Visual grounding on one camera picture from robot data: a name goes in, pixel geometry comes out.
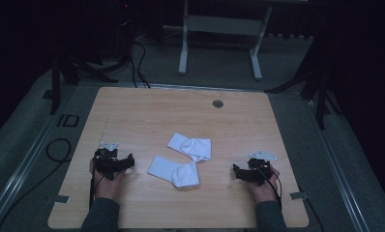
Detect person's right hand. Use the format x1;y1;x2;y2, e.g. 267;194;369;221
247;164;281;205

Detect dark equipment rack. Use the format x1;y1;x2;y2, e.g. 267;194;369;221
114;0;140;67

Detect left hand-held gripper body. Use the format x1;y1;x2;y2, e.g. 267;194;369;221
93;140;128;181

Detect person's left hand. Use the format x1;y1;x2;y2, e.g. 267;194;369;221
89;159;128;203

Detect black floor cables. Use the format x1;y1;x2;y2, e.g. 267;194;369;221
128;30;152;89

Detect white sock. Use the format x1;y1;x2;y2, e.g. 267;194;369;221
147;155;201;189
166;131;213;163

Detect black tripod stand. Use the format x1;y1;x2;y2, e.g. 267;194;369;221
263;30;343;131
41;30;120;116

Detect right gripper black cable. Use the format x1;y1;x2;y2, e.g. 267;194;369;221
256;164;283;212

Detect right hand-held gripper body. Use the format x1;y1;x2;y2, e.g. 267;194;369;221
242;150;279;187

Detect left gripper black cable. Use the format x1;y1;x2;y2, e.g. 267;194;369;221
88;169;106;211

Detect grey tape piece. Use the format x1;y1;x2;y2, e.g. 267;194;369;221
53;194;72;205
289;190;310;201

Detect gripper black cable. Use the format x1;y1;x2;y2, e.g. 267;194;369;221
256;164;283;212
88;169;106;211

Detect white metal desk frame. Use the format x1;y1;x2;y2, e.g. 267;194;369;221
163;0;311;81

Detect black looped floor cable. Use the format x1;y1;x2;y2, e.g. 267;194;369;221
0;137;73;232

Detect metal floor rail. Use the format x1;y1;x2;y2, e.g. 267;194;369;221
303;98;370;232
0;84;85;232

